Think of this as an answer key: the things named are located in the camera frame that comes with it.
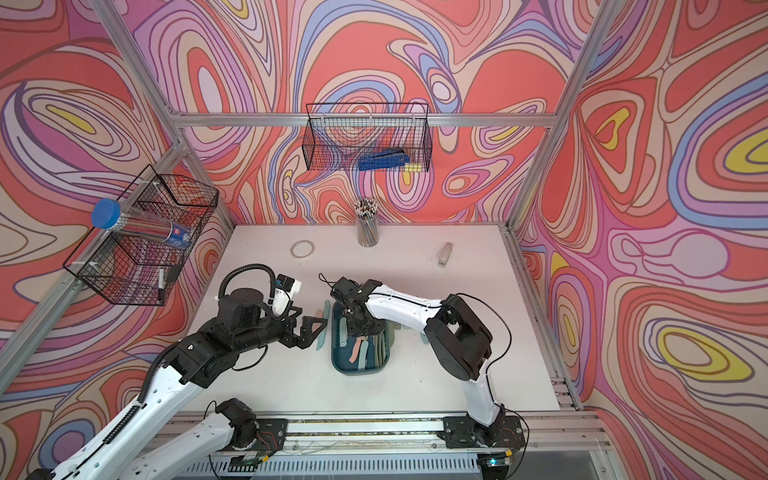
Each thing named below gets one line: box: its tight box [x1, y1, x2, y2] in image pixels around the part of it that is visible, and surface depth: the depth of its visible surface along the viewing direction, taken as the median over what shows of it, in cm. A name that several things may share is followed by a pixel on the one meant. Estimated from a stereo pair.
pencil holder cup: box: [355, 198, 379, 248], surface depth 104 cm
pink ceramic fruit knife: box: [349, 336, 362, 364], surface depth 88 cm
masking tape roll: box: [290, 240, 315, 259], surface depth 114 cm
